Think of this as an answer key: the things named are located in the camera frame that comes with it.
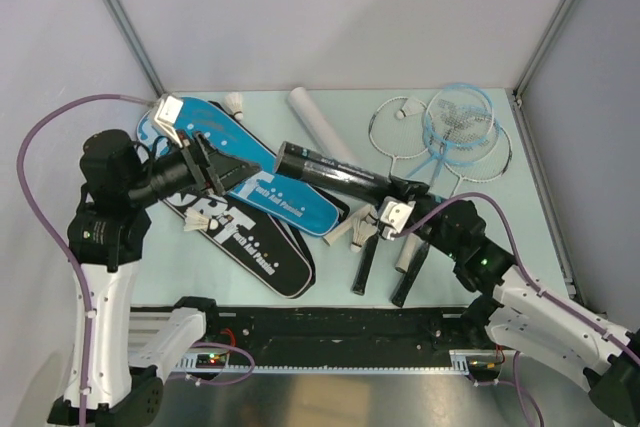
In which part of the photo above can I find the blue white racket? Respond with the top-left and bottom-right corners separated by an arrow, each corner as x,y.
424,105 -> 498,183

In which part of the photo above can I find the black racket bag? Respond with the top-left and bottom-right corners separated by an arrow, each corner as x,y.
131,99 -> 351,300

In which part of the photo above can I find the shuttlecock on white racket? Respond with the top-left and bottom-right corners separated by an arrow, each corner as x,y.
395,97 -> 425,120

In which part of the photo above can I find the white racket left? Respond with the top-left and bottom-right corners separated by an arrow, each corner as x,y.
323,96 -> 436,248

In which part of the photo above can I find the right aluminium frame post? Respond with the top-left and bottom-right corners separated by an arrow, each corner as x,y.
512,0 -> 580,105

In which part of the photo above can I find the black shuttlecock tube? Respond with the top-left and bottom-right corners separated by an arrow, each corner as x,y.
274,141 -> 407,205

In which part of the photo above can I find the grey cable duct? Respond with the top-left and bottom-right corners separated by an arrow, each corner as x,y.
171,348 -> 470,377

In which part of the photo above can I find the left aluminium frame post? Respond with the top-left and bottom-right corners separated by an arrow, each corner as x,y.
102,0 -> 166,96

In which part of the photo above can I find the aluminium frame post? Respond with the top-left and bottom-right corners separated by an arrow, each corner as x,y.
102,0 -> 166,96
512,0 -> 580,105

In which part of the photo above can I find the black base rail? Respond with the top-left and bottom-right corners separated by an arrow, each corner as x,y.
202,306 -> 515,360

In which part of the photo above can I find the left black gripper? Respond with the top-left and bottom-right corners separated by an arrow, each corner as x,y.
128,127 -> 261,205

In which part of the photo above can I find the light blue racket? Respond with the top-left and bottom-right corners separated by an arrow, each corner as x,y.
350,81 -> 494,296

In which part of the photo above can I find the white black racket right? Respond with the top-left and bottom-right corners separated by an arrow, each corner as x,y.
391,122 -> 513,308

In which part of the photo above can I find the white shuttlecock tube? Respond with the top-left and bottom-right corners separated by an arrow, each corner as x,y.
287,87 -> 361,167

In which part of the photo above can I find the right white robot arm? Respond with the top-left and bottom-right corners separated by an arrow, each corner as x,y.
383,177 -> 639,426

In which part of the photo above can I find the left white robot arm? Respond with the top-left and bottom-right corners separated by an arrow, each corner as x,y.
48,129 -> 260,426

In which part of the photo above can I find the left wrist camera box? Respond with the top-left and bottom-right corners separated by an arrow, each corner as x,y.
150,94 -> 184,145

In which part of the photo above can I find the shuttlecock at table top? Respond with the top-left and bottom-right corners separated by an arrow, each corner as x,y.
224,92 -> 244,121

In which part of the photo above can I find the shuttlecock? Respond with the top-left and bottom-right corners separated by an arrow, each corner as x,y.
350,206 -> 378,252
183,211 -> 213,232
395,97 -> 425,120
224,92 -> 244,121

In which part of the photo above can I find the blue racket bag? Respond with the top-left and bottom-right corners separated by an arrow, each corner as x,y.
136,98 -> 340,237

